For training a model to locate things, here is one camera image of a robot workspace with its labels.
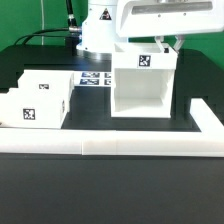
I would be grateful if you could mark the white drawer front with tag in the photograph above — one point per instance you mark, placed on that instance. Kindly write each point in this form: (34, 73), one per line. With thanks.
(33, 109)

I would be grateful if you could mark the white U-shaped fence wall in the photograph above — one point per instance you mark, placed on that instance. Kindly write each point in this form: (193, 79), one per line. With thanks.
(208, 141)

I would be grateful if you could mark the white marker sheet with tags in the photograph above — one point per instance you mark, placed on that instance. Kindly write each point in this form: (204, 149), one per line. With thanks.
(92, 78)

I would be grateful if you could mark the white drawer with tag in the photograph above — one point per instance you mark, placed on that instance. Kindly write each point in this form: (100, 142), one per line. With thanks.
(59, 82)
(33, 109)

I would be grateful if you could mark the white drawer cabinet box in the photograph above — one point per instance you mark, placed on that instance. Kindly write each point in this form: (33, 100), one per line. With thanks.
(142, 77)

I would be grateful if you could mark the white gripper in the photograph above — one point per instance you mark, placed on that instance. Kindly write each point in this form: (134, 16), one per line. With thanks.
(148, 18)

